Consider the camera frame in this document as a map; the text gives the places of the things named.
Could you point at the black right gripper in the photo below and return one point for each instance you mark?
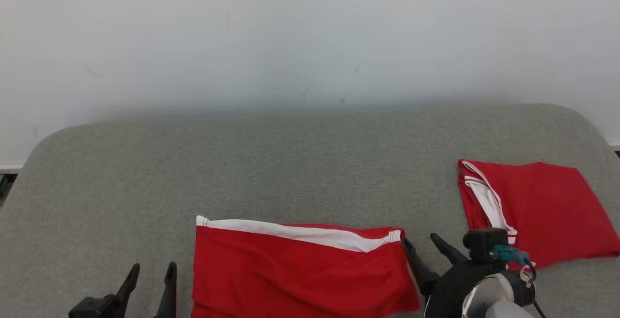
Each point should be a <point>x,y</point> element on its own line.
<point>450,289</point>

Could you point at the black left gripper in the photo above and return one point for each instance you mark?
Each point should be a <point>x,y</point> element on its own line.
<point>94,308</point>

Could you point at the red bulls 23 jersey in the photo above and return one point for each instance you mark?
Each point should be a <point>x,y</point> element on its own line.
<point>547,211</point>

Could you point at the red shorts white side stripe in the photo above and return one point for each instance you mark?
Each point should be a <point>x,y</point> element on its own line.
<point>290,279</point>

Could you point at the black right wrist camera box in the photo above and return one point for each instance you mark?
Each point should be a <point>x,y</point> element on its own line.
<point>484,243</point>

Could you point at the teal right camera connector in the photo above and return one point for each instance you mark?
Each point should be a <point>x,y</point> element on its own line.
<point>508,253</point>

